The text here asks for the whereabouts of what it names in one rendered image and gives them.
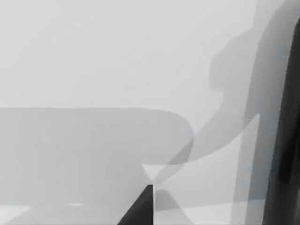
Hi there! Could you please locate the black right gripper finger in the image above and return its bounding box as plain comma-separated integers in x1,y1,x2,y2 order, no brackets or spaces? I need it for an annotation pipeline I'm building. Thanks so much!
117,184,154,225

